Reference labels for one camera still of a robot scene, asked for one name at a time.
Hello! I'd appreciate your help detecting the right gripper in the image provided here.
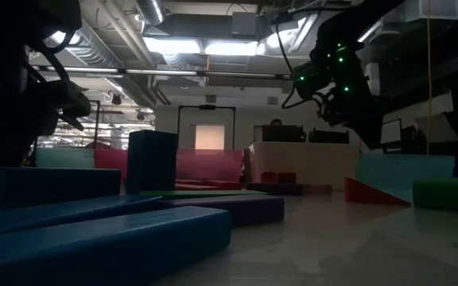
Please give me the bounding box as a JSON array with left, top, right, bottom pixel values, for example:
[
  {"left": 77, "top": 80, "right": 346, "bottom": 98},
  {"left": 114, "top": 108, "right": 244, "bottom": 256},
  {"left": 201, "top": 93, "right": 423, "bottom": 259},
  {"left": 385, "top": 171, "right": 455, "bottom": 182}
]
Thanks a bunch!
[{"left": 317, "top": 84, "right": 386, "bottom": 152}]

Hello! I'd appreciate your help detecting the green wooden block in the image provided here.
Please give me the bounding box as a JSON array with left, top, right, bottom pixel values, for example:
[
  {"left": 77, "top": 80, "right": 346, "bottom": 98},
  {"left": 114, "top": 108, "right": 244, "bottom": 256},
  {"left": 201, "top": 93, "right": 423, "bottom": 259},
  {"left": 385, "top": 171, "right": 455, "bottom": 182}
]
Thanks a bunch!
[{"left": 413, "top": 176, "right": 458, "bottom": 212}]

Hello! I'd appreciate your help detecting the red arch wooden block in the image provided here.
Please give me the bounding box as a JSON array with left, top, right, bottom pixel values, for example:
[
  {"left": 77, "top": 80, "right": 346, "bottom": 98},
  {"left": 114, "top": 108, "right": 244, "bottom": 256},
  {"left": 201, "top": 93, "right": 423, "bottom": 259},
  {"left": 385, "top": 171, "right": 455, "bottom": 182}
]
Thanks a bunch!
[{"left": 260, "top": 171, "right": 297, "bottom": 185}]

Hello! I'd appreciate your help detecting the purple wooden block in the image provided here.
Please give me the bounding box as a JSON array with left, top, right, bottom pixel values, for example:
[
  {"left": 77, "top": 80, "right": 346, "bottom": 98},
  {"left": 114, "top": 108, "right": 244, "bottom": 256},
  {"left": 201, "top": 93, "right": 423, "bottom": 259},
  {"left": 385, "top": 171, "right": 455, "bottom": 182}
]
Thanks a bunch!
[
  {"left": 159, "top": 194, "right": 285, "bottom": 229},
  {"left": 246, "top": 182, "right": 305, "bottom": 196}
]

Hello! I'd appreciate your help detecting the long red wooden block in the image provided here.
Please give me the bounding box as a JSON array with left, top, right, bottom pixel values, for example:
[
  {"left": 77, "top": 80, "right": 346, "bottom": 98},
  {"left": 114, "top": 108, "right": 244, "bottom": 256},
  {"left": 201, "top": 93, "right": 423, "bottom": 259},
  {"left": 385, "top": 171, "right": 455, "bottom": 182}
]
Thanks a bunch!
[{"left": 175, "top": 182, "right": 222, "bottom": 192}]

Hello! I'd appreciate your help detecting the white board panel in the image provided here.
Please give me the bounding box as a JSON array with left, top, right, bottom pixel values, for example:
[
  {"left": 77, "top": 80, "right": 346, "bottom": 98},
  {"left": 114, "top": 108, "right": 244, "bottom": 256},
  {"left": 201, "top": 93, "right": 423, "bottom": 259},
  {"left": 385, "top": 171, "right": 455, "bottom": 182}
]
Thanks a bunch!
[{"left": 378, "top": 118, "right": 404, "bottom": 150}]

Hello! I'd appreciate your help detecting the black monitor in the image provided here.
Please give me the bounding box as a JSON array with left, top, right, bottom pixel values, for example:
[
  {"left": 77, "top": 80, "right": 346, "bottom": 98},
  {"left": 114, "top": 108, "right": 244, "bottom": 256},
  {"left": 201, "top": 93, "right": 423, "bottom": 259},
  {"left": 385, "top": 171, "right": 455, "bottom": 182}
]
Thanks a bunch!
[
  {"left": 260, "top": 124, "right": 306, "bottom": 144},
  {"left": 307, "top": 128, "right": 351, "bottom": 145}
]

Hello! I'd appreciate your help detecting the large teal plastic bin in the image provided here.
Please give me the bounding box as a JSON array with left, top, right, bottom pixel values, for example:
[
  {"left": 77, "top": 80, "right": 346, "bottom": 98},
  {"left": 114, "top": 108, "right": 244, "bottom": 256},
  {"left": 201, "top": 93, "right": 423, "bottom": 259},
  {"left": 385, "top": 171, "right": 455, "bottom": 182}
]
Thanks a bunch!
[{"left": 355, "top": 153, "right": 456, "bottom": 204}]

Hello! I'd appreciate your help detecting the small teal plastic bin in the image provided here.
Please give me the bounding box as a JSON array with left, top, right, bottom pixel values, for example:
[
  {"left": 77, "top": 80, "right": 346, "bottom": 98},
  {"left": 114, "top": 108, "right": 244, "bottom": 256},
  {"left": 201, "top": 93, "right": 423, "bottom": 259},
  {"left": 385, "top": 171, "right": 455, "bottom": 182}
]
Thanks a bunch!
[{"left": 35, "top": 147, "right": 95, "bottom": 168}]

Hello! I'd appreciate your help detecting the white plastic bin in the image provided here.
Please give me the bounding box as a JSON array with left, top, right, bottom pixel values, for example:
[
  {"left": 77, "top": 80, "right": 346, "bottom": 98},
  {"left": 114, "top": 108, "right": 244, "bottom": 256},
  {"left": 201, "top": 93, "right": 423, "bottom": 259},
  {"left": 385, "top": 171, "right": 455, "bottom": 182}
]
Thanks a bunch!
[{"left": 243, "top": 141, "right": 360, "bottom": 191}]

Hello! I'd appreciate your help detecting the small red plastic bin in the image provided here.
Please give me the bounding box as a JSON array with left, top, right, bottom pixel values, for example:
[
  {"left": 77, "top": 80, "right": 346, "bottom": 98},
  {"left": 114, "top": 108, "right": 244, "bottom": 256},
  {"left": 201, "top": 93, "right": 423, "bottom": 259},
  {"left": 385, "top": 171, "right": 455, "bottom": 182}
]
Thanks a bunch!
[{"left": 93, "top": 148, "right": 130, "bottom": 193}]

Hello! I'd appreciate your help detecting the long blue wooden block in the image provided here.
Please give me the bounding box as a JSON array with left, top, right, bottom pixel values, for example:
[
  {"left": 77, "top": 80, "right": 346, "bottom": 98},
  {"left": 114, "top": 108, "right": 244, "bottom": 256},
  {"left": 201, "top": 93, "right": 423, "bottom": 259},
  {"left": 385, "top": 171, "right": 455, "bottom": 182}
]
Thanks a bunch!
[{"left": 0, "top": 193, "right": 165, "bottom": 238}]

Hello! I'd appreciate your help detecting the long ceiling pipe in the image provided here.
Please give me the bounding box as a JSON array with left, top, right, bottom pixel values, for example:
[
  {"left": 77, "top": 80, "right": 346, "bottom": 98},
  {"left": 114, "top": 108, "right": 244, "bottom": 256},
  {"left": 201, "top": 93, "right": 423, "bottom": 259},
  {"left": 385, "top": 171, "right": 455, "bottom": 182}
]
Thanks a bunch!
[{"left": 29, "top": 63, "right": 297, "bottom": 83}]

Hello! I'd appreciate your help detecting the ceiling light panel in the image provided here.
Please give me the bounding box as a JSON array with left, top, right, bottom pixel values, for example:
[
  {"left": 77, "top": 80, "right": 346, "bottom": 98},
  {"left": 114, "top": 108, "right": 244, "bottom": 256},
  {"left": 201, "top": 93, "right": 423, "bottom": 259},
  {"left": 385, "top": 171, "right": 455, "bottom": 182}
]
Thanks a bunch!
[
  {"left": 143, "top": 37, "right": 203, "bottom": 56},
  {"left": 204, "top": 40, "right": 260, "bottom": 57}
]

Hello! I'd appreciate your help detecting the large pink plastic bin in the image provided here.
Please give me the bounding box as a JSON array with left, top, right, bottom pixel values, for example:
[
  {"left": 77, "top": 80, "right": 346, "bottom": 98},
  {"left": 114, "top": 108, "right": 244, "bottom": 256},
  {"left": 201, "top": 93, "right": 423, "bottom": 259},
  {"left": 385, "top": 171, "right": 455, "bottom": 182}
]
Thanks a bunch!
[{"left": 174, "top": 149, "right": 245, "bottom": 183}]

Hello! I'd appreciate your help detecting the grey ceiling box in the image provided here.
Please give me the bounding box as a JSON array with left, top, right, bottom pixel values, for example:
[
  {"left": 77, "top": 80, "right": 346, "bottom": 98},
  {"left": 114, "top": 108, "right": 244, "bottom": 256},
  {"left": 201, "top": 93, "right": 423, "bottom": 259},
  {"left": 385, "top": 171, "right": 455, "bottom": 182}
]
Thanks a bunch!
[{"left": 231, "top": 11, "right": 258, "bottom": 37}]

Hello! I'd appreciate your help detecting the black gantry frame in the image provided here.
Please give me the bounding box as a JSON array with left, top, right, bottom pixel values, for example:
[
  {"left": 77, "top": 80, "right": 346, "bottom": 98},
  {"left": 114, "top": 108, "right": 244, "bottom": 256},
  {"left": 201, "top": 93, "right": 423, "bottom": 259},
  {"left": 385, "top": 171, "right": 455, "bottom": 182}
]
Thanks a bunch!
[
  {"left": 177, "top": 104, "right": 238, "bottom": 151},
  {"left": 91, "top": 99, "right": 102, "bottom": 150}
]

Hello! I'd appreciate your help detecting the long ribbed silver duct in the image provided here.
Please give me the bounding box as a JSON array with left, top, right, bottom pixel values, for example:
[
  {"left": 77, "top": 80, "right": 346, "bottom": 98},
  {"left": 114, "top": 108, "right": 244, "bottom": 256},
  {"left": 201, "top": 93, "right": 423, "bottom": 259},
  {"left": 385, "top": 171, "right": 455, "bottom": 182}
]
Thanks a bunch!
[{"left": 44, "top": 21, "right": 129, "bottom": 69}]

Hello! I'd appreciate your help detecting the silver air duct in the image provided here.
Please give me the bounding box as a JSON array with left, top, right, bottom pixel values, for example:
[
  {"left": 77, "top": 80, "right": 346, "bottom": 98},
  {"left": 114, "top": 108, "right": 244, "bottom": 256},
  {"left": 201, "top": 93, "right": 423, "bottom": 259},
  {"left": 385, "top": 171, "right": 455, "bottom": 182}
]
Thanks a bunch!
[{"left": 134, "top": 0, "right": 167, "bottom": 26}]

